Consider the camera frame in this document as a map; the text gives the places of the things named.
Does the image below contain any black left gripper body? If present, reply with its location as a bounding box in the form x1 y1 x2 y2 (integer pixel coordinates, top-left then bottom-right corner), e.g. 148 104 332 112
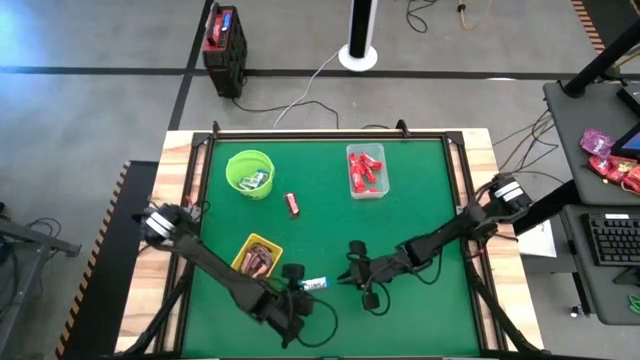
259 263 307 350

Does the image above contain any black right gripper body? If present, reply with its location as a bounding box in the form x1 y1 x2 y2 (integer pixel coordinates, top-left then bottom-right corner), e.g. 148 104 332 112
347 240 407 312

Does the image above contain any yellow plastic basket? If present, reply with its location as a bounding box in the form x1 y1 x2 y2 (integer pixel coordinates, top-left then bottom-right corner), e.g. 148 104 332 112
230 232 285 280

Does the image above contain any red candy bag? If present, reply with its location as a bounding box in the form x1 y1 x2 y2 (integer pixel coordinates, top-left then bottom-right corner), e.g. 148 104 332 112
588 154 627 185
622 164 640 195

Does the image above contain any purple candy bag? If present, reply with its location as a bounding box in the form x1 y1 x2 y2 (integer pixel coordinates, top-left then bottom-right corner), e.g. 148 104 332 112
579 128 616 161

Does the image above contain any green table mat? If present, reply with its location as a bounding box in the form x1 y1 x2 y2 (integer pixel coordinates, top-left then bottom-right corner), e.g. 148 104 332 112
182 138 481 357

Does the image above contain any clear plastic bin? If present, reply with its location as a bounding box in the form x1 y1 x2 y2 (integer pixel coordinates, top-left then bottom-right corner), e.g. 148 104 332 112
346 143 391 201

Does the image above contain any green plastic bucket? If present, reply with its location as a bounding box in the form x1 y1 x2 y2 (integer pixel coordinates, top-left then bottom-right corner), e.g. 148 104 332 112
224 149 276 201

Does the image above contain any white paper sheet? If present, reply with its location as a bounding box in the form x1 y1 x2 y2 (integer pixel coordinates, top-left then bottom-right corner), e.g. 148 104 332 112
517 219 559 259

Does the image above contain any black mat hazard striped edge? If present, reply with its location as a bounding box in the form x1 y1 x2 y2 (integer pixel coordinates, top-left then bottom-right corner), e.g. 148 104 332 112
571 0 640 55
54 159 160 360

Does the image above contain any black desk foot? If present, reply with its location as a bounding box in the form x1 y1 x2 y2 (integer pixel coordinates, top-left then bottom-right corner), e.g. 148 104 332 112
513 179 584 236

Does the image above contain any dark grey keyboard shelf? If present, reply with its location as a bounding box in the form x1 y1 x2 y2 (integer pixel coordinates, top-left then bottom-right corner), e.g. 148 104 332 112
559 203 640 326

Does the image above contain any grey desk top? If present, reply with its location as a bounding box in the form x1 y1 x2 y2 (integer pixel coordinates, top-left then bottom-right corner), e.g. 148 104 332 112
543 79 640 207

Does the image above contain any black keyboard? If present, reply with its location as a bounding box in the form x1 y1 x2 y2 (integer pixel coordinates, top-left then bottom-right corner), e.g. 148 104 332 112
587 213 640 267

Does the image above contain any black red tool case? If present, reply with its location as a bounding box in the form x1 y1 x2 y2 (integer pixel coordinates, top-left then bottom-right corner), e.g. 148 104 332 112
201 3 249 100

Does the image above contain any grey metal stand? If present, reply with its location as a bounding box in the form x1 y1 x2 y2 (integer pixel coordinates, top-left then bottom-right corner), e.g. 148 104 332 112
0 199 84 346

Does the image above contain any black laptop blue screen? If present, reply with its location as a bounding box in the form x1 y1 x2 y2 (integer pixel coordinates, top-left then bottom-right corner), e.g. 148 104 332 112
610 122 640 161

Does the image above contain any black slanted pole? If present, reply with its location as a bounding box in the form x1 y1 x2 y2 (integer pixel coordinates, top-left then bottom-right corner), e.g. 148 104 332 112
563 18 640 99

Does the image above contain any black flat device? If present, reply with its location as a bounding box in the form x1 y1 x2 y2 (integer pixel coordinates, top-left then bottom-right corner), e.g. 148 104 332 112
617 82 640 119

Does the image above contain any black metal table frame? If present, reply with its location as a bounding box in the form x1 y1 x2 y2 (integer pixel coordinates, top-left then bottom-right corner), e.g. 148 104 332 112
113 119 547 360

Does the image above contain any black floor cable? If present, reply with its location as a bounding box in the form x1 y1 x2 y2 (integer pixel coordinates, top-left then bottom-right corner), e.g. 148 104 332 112
492 109 564 186
230 97 341 130
405 0 439 35

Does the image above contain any white floor cable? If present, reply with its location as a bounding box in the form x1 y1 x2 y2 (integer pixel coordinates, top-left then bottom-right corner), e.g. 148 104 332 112
271 49 342 131

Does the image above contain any yellow floor cable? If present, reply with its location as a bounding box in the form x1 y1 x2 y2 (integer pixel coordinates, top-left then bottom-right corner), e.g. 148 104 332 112
457 0 494 30

